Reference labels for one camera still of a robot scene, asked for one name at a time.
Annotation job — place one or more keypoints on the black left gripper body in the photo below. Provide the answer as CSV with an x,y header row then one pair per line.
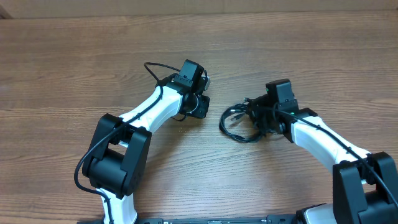
x,y
198,106

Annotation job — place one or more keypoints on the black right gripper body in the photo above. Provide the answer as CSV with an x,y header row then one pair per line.
x,y
261,112

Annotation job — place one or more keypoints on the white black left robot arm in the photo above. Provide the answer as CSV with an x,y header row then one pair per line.
x,y
114,164

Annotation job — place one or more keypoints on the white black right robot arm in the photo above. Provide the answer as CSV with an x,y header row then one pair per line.
x,y
364,185

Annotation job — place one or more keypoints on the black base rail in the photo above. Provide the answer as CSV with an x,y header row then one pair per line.
x,y
270,219

